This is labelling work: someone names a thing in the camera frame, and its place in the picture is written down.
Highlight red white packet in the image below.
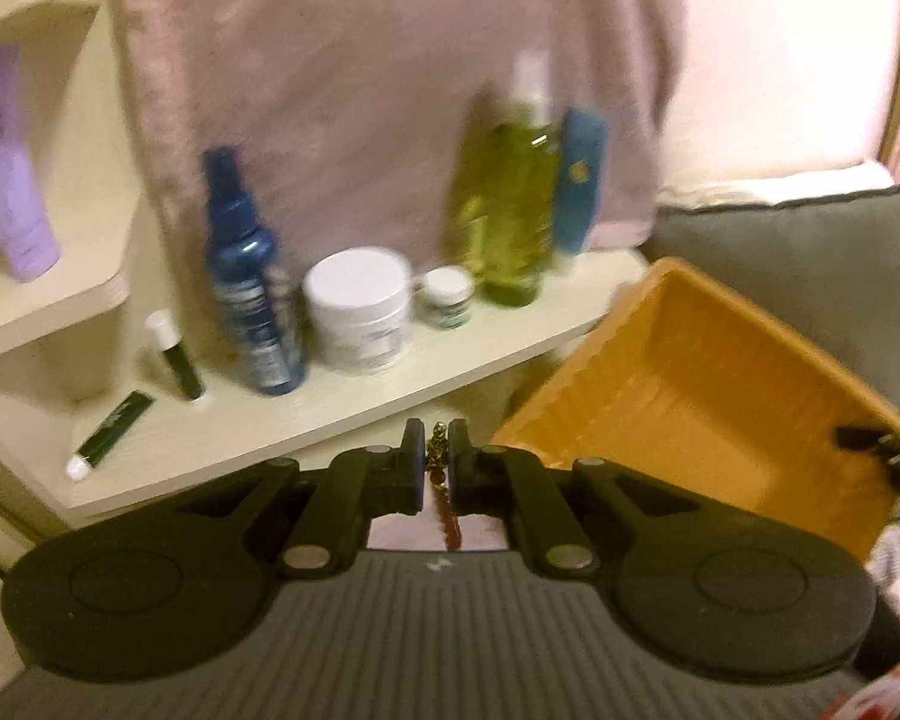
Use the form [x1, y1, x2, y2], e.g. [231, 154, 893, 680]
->
[829, 660, 900, 720]

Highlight small green white-capped tube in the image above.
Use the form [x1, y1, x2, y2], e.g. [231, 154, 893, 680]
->
[66, 390, 156, 481]

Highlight pink towel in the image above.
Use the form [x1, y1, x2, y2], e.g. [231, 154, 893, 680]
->
[105, 0, 691, 271]

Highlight white wooden shelf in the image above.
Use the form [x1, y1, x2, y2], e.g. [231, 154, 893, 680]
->
[0, 0, 650, 533]

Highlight gold chain brown bead bracelet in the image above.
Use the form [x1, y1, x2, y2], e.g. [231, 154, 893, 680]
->
[426, 422, 464, 550]

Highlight dark green lip balm stick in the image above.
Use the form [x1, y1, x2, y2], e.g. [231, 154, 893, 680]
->
[144, 309, 207, 402]

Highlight blue white-capped tube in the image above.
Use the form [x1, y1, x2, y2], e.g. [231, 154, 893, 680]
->
[553, 109, 610, 256]

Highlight purple tube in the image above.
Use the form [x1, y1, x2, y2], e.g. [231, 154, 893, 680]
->
[0, 45, 62, 282]

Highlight grey cushion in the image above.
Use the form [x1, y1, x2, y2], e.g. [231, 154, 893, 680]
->
[645, 180, 900, 421]

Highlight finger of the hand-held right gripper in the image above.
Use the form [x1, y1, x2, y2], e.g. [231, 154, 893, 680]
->
[836, 426, 890, 452]

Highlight large white cream jar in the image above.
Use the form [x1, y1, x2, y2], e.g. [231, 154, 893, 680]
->
[302, 247, 415, 376]

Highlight green liquid spray bottle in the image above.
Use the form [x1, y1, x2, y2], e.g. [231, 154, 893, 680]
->
[456, 51, 563, 308]

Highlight blue spray bottle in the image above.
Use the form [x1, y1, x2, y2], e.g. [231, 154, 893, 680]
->
[201, 146, 308, 396]

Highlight orange plastic tray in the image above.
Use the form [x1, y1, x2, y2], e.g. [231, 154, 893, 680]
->
[489, 256, 900, 563]

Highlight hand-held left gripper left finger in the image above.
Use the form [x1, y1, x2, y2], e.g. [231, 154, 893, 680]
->
[172, 418, 428, 580]

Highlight small white green-label jar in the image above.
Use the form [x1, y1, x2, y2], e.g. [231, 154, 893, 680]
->
[418, 268, 475, 331]

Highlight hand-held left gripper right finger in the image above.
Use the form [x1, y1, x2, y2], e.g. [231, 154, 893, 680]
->
[448, 418, 711, 580]

